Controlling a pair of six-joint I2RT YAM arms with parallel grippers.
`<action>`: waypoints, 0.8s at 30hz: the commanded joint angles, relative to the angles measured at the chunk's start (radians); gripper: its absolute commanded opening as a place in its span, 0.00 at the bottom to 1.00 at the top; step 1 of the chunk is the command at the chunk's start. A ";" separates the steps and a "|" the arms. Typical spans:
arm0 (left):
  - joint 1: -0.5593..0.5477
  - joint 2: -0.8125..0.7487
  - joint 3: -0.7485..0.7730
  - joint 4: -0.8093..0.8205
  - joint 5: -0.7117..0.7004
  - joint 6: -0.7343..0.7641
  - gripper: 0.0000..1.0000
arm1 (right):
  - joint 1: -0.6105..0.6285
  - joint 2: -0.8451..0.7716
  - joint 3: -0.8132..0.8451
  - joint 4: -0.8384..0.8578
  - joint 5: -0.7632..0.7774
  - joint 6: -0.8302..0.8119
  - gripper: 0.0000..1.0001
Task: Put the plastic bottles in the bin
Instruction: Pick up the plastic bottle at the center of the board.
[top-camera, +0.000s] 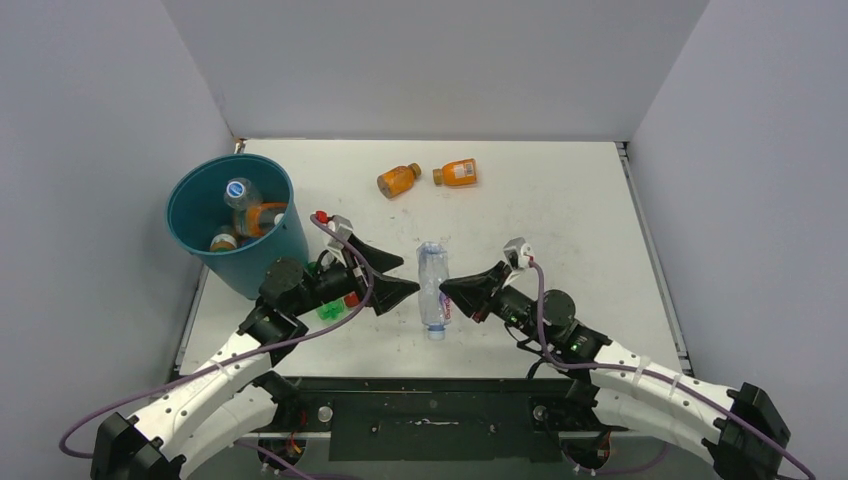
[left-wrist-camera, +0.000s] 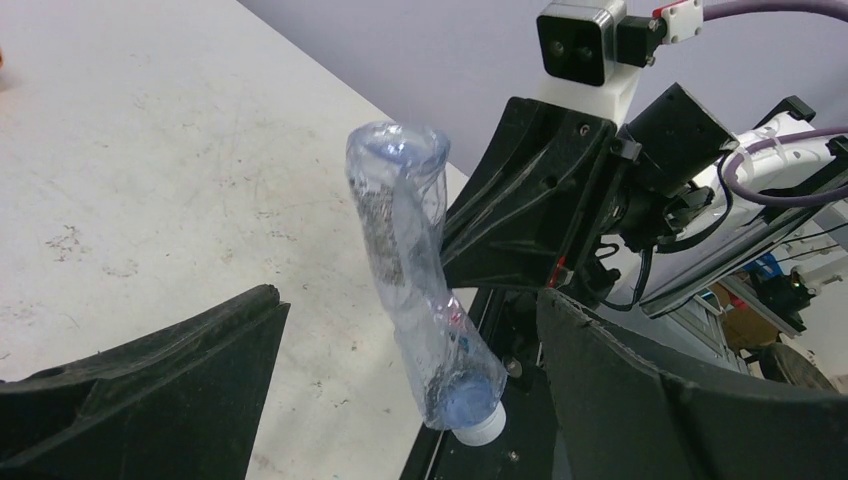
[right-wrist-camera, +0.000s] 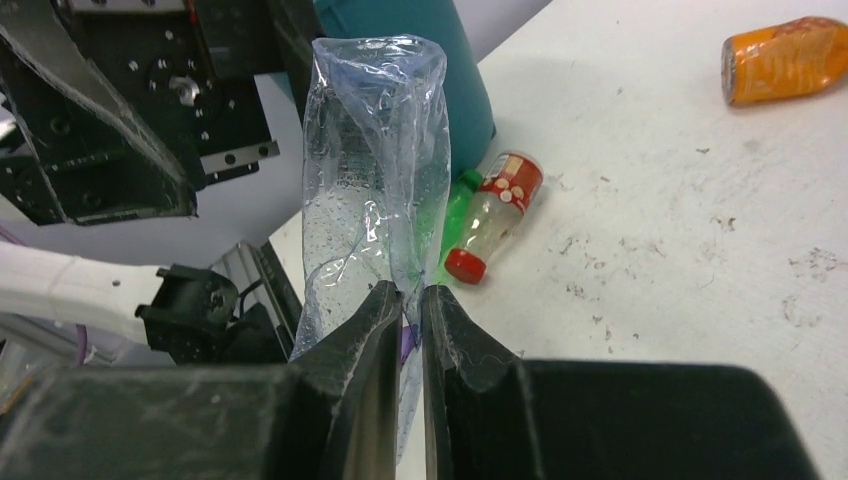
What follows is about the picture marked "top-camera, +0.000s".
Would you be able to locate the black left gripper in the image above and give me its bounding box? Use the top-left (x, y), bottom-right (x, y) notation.
top-left (290, 232), bottom-right (419, 317)

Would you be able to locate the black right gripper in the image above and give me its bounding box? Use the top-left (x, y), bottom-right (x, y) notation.
top-left (441, 261), bottom-right (552, 346)

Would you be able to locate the crushed clear water bottle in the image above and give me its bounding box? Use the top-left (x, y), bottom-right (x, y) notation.
top-left (417, 242), bottom-right (451, 341)

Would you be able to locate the large orange label bottle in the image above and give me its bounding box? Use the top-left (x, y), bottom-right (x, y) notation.
top-left (232, 202), bottom-right (288, 238)

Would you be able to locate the clear bottle blue cap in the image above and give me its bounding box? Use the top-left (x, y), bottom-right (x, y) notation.
top-left (224, 177), bottom-right (263, 211)

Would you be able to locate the red cap small bottle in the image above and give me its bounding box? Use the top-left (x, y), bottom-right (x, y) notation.
top-left (343, 292), bottom-right (361, 309)

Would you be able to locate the orange label tea bottle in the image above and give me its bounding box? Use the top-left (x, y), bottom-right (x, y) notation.
top-left (208, 225), bottom-right (240, 253)

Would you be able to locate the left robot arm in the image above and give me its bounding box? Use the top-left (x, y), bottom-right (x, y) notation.
top-left (90, 233), bottom-right (420, 479)

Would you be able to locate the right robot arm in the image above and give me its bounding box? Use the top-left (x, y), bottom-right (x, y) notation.
top-left (440, 262), bottom-right (791, 479)

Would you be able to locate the teal plastic bin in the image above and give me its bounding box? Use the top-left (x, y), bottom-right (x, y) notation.
top-left (165, 154), bottom-right (309, 299)

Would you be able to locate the green plastic bottle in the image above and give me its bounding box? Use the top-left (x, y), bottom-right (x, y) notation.
top-left (315, 298), bottom-right (347, 322)

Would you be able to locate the small orange juice bottle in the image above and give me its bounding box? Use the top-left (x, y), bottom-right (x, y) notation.
top-left (376, 163), bottom-right (422, 199)

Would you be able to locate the orange bottle with barcode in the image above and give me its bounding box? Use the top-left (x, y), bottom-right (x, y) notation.
top-left (432, 158), bottom-right (478, 187)

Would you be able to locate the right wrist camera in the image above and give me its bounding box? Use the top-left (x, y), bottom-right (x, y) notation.
top-left (503, 237), bottom-right (534, 271)

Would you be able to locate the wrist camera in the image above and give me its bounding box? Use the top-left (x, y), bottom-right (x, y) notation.
top-left (503, 237), bottom-right (534, 271)
top-left (325, 215), bottom-right (353, 262)

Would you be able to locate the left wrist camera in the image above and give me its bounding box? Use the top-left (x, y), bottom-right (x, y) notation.
top-left (325, 215), bottom-right (353, 262)

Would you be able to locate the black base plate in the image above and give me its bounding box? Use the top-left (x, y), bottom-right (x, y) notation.
top-left (247, 377), bottom-right (622, 462)

